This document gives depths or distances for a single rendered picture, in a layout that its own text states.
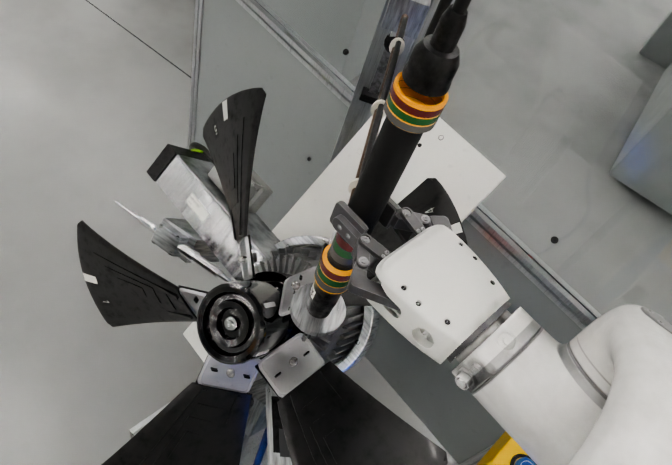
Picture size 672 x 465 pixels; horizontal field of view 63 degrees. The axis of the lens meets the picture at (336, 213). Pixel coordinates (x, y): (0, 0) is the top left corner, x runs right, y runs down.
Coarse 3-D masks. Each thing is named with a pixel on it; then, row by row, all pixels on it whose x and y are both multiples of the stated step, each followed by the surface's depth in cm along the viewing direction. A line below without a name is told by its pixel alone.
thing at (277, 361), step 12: (300, 336) 85; (288, 348) 84; (300, 348) 84; (312, 348) 85; (264, 360) 82; (276, 360) 82; (288, 360) 83; (300, 360) 83; (312, 360) 84; (264, 372) 81; (276, 372) 81; (288, 372) 82; (300, 372) 82; (312, 372) 83; (276, 384) 80; (288, 384) 81
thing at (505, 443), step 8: (504, 432) 106; (504, 440) 99; (512, 440) 96; (496, 448) 99; (504, 448) 95; (512, 448) 95; (520, 448) 96; (488, 456) 98; (496, 456) 94; (504, 456) 94; (512, 456) 95; (520, 456) 95; (528, 456) 95; (480, 464) 98; (488, 464) 95; (496, 464) 93; (504, 464) 93; (512, 464) 94; (536, 464) 95
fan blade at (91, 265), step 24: (96, 240) 92; (96, 264) 95; (120, 264) 92; (96, 288) 99; (120, 288) 96; (144, 288) 92; (168, 288) 89; (120, 312) 101; (144, 312) 98; (168, 312) 95; (192, 312) 92
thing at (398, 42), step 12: (444, 0) 45; (456, 0) 36; (468, 0) 35; (456, 12) 36; (432, 24) 47; (396, 48) 90; (396, 60) 88; (384, 84) 84; (384, 96) 82; (372, 108) 81; (372, 132) 76; (372, 144) 75
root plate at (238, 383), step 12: (252, 360) 88; (204, 372) 86; (216, 372) 86; (240, 372) 88; (252, 372) 89; (204, 384) 86; (216, 384) 87; (228, 384) 88; (240, 384) 89; (252, 384) 90
